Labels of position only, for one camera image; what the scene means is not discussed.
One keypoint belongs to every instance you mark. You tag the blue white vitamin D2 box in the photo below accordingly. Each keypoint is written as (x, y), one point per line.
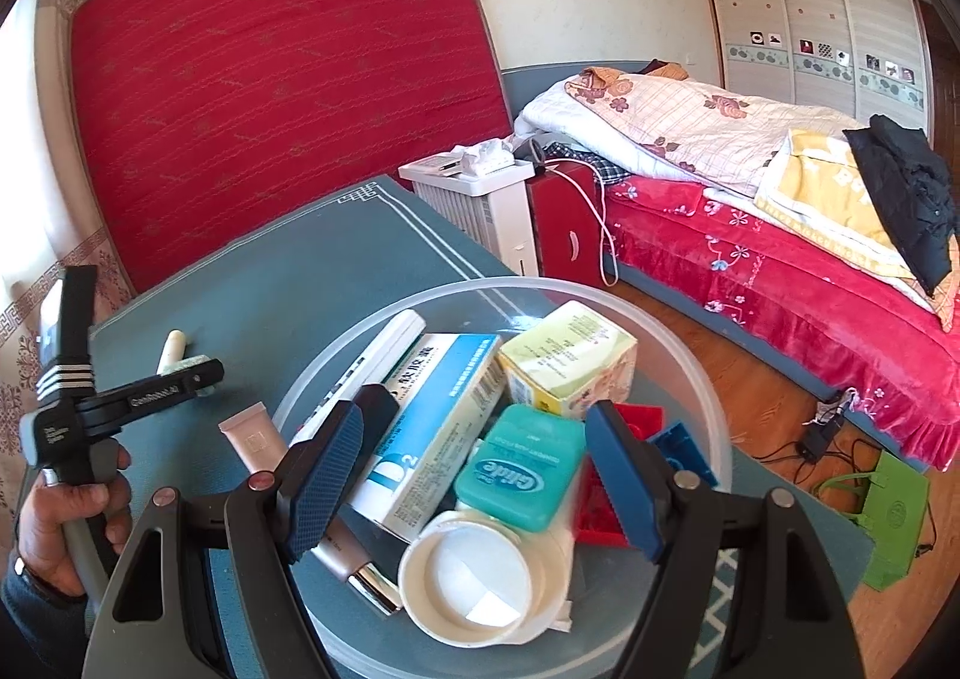
(446, 390)

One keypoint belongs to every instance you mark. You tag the patterned curtain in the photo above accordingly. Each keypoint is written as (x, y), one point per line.
(50, 218)

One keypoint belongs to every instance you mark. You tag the yellow green medicine box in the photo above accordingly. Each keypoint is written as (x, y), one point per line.
(568, 361)

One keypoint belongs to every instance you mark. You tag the white sliding wardrobe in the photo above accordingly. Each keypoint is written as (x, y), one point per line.
(860, 57)

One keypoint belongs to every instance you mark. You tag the pink cosmetic tube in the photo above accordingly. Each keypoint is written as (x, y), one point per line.
(255, 438)

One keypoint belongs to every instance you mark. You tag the red upright mattress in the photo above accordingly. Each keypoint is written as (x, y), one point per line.
(203, 120)

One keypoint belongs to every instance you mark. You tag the white heater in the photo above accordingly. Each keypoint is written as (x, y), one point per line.
(491, 209)

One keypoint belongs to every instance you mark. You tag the white jar lid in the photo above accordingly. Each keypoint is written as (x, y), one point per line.
(469, 581)

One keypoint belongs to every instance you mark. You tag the teal table mat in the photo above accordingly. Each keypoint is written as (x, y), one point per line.
(374, 236)

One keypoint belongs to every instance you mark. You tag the blue building block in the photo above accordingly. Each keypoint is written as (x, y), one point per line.
(681, 451)

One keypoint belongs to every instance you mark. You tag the white cream tube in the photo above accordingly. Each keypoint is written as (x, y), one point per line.
(172, 352)

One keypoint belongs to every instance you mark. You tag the red building block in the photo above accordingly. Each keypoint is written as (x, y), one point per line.
(595, 522)

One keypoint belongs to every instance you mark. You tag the clear plastic bowl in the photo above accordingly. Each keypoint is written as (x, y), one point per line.
(323, 331)

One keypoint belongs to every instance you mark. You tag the white medicine box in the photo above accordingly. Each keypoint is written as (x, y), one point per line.
(377, 360)

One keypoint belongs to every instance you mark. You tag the floral pink quilt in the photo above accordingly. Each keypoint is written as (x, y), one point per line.
(672, 129)

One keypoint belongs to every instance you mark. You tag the teal small medicine box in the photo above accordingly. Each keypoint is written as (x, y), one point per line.
(185, 363)

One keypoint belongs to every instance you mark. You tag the green paper bag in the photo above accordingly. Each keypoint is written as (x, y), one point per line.
(892, 502)

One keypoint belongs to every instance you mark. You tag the teal Glide floss box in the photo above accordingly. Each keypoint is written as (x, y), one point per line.
(522, 469)

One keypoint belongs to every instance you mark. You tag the black jacket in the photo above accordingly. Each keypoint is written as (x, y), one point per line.
(909, 185)

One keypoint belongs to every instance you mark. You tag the left hand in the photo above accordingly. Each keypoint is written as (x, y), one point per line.
(43, 565)

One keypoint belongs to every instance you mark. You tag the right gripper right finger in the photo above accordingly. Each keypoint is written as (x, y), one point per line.
(788, 617)

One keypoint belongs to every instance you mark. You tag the yellow blanket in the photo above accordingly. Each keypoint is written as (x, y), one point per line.
(813, 188)

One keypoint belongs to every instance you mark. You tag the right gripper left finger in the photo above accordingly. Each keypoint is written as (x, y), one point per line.
(159, 617)

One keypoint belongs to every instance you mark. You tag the rose gold cosmetic tube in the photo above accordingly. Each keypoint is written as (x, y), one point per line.
(340, 551)

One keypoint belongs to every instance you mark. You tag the red bedside cabinet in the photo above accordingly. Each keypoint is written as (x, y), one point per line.
(565, 206)

